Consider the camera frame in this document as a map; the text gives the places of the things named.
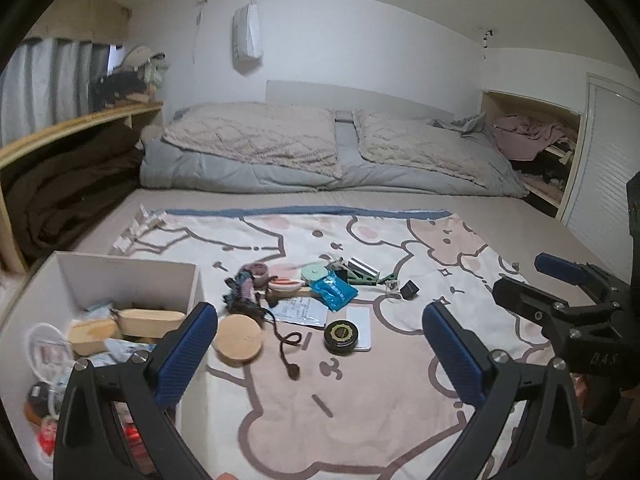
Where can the pink clothes pile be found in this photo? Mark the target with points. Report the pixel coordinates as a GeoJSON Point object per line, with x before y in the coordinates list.
{"type": "Point", "coordinates": [522, 138]}

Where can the beige quilted pillow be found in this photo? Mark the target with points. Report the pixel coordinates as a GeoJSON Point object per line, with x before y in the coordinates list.
{"type": "Point", "coordinates": [288, 136]}
{"type": "Point", "coordinates": [414, 143]}

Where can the oval wooden box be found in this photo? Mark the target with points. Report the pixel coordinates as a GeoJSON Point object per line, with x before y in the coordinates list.
{"type": "Point", "coordinates": [148, 323]}

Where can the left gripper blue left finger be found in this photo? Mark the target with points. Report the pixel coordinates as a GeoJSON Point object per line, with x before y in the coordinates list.
{"type": "Point", "coordinates": [90, 441]}

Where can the cartoon print blanket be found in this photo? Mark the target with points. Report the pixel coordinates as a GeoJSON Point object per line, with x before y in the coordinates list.
{"type": "Point", "coordinates": [338, 382]}

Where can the white hanging pouch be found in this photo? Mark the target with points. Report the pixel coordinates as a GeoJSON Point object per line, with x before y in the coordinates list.
{"type": "Point", "coordinates": [246, 34]}

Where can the white paper sachet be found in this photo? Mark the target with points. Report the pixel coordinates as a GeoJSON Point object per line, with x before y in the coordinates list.
{"type": "Point", "coordinates": [303, 311]}

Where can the wooden shelf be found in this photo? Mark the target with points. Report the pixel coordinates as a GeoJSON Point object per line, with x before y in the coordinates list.
{"type": "Point", "coordinates": [133, 113]}

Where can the black small box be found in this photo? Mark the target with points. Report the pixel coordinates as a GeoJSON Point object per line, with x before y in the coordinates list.
{"type": "Point", "coordinates": [409, 290]}

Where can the right beige quilted pillow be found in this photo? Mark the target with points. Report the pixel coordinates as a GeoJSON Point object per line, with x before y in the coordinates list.
{"type": "Point", "coordinates": [414, 143]}

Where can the grey duvet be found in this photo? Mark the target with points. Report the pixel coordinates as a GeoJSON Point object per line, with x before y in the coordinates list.
{"type": "Point", "coordinates": [166, 166]}

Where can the grey curtain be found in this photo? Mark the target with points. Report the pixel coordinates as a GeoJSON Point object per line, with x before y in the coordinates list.
{"type": "Point", "coordinates": [46, 82]}

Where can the green plastic clip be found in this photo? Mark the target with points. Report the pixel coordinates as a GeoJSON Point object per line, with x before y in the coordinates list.
{"type": "Point", "coordinates": [359, 276]}

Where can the blue foil packet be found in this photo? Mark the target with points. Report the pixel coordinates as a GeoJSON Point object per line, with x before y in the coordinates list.
{"type": "Point", "coordinates": [334, 292]}

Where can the round wooden lid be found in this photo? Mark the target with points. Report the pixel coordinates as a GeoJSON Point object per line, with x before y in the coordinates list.
{"type": "Point", "coordinates": [239, 339]}

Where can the mint green round case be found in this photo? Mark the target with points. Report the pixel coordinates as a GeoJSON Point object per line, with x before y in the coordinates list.
{"type": "Point", "coordinates": [313, 272]}

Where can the white plastic case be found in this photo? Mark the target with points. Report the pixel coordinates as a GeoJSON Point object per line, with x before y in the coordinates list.
{"type": "Point", "coordinates": [361, 318]}

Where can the wooden stick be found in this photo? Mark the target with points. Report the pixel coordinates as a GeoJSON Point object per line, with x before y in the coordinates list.
{"type": "Point", "coordinates": [273, 296]}

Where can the white cardboard shoe box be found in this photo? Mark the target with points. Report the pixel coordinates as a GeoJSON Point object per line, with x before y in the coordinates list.
{"type": "Point", "coordinates": [65, 284]}

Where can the left beige quilted pillow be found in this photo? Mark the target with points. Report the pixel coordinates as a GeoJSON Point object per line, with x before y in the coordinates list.
{"type": "Point", "coordinates": [288, 136]}

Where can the crocheted blue brown yarn piece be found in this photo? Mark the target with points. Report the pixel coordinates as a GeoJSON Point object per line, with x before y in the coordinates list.
{"type": "Point", "coordinates": [248, 296]}

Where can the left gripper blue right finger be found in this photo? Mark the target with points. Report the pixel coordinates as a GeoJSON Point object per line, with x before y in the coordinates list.
{"type": "Point", "coordinates": [548, 443]}

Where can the dark brown folded blanket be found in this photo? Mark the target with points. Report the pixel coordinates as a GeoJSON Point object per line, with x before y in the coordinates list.
{"type": "Point", "coordinates": [63, 190]}

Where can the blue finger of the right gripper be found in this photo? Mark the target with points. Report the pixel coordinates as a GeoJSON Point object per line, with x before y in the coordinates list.
{"type": "Point", "coordinates": [560, 269]}
{"type": "Point", "coordinates": [535, 304]}

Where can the white tape roll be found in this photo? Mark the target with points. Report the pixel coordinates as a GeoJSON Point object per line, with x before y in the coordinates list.
{"type": "Point", "coordinates": [285, 285]}

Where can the white cap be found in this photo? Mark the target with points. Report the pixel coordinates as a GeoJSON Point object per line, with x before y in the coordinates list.
{"type": "Point", "coordinates": [139, 56]}

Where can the black round tin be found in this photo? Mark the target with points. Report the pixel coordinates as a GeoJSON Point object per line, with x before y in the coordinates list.
{"type": "Point", "coordinates": [340, 337]}

